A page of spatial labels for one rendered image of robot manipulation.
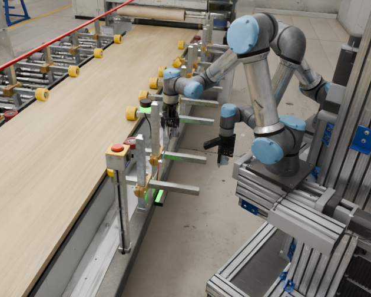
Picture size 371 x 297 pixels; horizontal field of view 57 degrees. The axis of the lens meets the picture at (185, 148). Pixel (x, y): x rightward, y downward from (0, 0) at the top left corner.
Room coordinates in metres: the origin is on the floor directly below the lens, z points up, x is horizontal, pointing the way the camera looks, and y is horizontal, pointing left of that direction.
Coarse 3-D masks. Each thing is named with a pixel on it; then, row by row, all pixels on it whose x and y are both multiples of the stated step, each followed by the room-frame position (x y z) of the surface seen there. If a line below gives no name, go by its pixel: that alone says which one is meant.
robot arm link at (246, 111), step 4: (240, 108) 1.52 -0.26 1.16; (244, 108) 1.52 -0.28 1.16; (248, 108) 1.52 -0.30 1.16; (252, 108) 1.53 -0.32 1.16; (240, 112) 1.50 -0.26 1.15; (244, 112) 1.50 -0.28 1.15; (248, 112) 1.49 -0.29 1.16; (252, 112) 1.49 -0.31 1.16; (240, 116) 1.49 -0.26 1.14; (244, 116) 1.49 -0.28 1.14; (248, 116) 1.47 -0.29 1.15; (240, 120) 1.49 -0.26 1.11; (244, 120) 1.48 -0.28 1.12
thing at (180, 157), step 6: (132, 150) 1.56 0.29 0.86; (150, 150) 1.56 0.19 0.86; (168, 156) 1.53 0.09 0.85; (174, 156) 1.53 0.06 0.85; (180, 156) 1.52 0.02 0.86; (186, 156) 1.52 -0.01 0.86; (192, 156) 1.53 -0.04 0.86; (198, 156) 1.53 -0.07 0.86; (192, 162) 1.51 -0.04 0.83; (198, 162) 1.51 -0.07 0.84; (204, 162) 1.50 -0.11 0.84
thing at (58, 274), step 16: (160, 112) 2.43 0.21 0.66; (144, 128) 2.01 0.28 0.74; (96, 192) 1.23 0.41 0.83; (112, 192) 1.41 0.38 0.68; (96, 208) 1.21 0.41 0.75; (80, 224) 1.06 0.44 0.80; (96, 224) 1.19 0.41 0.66; (64, 240) 0.93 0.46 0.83; (80, 240) 1.03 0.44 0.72; (64, 256) 0.91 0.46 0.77; (80, 256) 1.01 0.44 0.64; (48, 272) 0.80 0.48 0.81; (64, 272) 0.88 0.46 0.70; (32, 288) 0.71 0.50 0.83; (48, 288) 0.78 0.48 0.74; (64, 288) 0.86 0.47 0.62
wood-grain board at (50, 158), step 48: (144, 48) 3.28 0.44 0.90; (96, 96) 2.14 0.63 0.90; (0, 144) 1.49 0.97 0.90; (48, 144) 1.51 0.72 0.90; (96, 144) 1.53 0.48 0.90; (0, 192) 1.12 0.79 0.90; (48, 192) 1.13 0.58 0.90; (0, 240) 0.85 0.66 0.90; (48, 240) 0.87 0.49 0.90; (0, 288) 0.66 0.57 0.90
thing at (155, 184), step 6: (126, 180) 1.31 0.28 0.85; (132, 180) 1.31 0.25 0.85; (150, 180) 1.31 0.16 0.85; (156, 180) 1.32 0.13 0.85; (150, 186) 1.29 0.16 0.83; (156, 186) 1.29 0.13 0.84; (162, 186) 1.28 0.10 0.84; (168, 186) 1.28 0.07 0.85; (174, 186) 1.28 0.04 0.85; (180, 186) 1.28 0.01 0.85; (186, 186) 1.28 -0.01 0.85; (192, 186) 1.29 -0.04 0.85; (180, 192) 1.27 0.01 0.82; (186, 192) 1.26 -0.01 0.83; (192, 192) 1.26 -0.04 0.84; (198, 192) 1.26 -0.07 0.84
